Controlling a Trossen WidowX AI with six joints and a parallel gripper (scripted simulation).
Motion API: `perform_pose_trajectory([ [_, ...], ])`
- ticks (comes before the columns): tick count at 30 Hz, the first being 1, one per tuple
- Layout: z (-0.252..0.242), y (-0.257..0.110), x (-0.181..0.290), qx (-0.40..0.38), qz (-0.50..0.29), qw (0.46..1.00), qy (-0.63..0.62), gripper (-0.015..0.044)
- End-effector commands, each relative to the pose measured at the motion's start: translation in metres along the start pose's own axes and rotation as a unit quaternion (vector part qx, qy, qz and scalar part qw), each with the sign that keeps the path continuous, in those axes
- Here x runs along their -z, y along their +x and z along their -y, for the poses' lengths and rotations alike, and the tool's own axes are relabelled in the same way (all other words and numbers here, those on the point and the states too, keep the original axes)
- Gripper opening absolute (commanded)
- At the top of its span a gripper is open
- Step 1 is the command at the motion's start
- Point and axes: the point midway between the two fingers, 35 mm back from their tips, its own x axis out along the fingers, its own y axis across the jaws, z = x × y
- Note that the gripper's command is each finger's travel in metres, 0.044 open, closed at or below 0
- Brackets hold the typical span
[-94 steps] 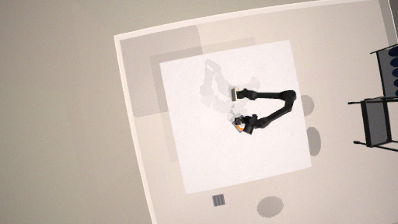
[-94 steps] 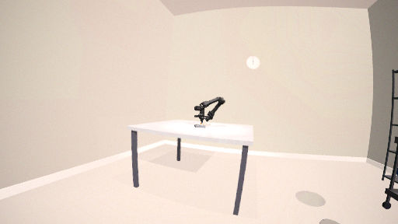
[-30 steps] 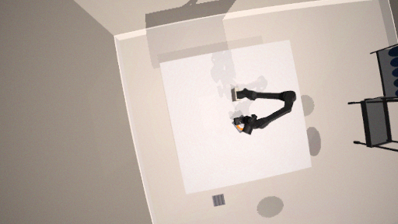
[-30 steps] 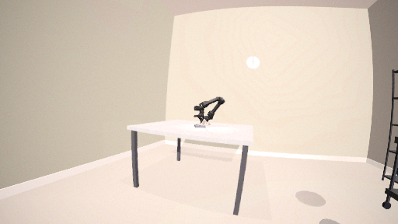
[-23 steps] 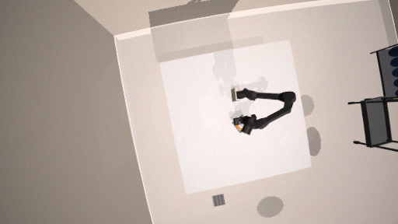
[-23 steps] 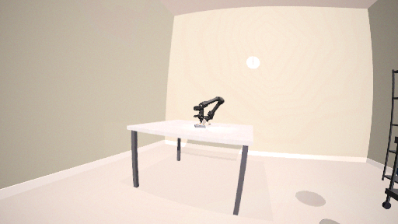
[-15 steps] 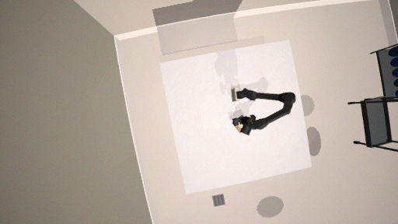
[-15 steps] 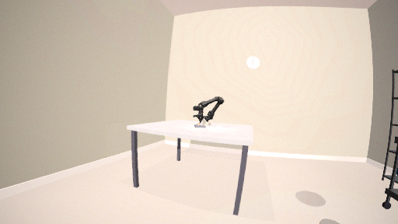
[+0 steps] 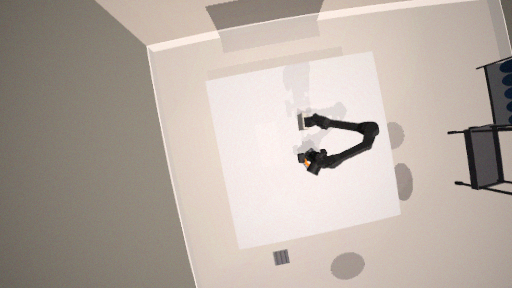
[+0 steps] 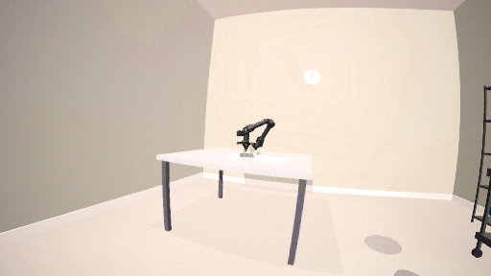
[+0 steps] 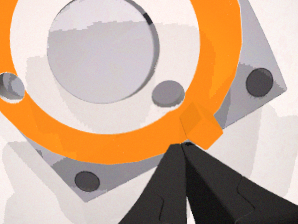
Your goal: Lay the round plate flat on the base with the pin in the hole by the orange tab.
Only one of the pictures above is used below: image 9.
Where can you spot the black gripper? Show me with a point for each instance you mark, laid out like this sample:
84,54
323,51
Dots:
309,156

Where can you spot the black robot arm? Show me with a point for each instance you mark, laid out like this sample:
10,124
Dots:
368,129

